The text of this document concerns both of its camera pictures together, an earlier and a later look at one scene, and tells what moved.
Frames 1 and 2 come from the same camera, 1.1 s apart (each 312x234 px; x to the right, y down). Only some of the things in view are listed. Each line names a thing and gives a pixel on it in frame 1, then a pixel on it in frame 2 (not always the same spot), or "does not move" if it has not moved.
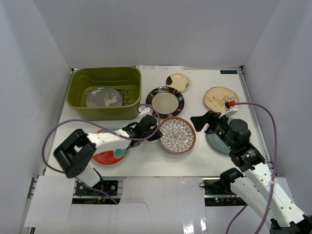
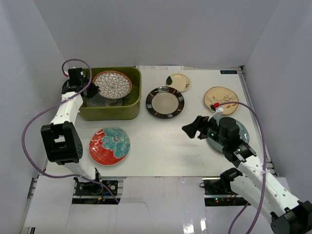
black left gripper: x=151 y=130 to x=86 y=88
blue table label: x=228 y=71 does not move
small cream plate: x=178 y=81 does not move
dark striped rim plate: x=167 y=101 does not move
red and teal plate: x=109 y=157 does not move
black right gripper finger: x=210 y=130 to x=202 y=136
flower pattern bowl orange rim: x=179 y=135 to x=113 y=84
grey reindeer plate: x=104 y=97 does not move
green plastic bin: x=126 y=80 does not move
